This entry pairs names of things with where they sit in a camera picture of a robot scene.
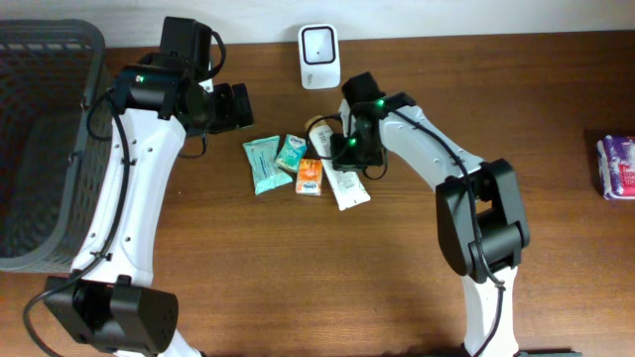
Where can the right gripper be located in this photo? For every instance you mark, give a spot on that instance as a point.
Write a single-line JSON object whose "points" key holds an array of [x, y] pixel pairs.
{"points": [[342, 157]]}

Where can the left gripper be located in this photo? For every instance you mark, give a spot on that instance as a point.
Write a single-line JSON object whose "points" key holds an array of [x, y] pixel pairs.
{"points": [[229, 114]]}

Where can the white tube with tan cap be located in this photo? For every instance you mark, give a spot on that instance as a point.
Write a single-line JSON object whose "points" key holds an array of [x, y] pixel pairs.
{"points": [[347, 188]]}

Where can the orange Kleenex tissue pack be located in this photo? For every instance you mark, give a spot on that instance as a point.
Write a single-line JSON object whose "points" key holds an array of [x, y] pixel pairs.
{"points": [[309, 177]]}

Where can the teal Kleenex tissue pack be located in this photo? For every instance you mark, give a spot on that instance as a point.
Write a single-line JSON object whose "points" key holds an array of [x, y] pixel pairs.
{"points": [[291, 153]]}

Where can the mint toilet wipes pack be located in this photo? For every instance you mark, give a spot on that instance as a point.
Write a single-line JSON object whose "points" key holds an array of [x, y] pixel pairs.
{"points": [[261, 154]]}

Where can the red purple tissue pack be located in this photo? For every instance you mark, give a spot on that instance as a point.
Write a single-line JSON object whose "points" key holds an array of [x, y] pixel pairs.
{"points": [[616, 167]]}

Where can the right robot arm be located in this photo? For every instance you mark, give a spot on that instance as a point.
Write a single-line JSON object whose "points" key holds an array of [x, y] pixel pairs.
{"points": [[481, 219]]}

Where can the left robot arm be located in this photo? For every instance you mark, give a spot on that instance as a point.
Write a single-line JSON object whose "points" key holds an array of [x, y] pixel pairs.
{"points": [[107, 300]]}

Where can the white barcode scanner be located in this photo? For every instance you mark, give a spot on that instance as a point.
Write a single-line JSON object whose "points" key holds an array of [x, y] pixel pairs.
{"points": [[319, 56]]}

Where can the grey plastic mesh basket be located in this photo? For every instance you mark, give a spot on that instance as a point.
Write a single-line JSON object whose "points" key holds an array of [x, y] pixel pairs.
{"points": [[52, 72]]}

